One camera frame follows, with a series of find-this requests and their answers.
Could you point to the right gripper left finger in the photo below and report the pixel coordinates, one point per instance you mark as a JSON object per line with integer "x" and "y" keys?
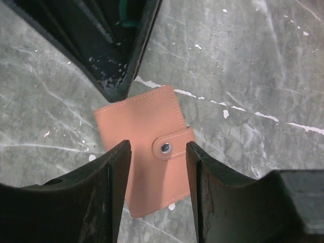
{"x": 84, "y": 205}

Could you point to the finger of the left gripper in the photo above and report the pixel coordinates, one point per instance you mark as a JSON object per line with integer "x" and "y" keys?
{"x": 105, "y": 39}

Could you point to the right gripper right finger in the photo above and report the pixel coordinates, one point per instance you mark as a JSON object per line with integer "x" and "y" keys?
{"x": 282, "y": 206}

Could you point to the pink leather card holder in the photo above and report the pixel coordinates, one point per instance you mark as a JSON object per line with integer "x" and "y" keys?
{"x": 155, "y": 126}

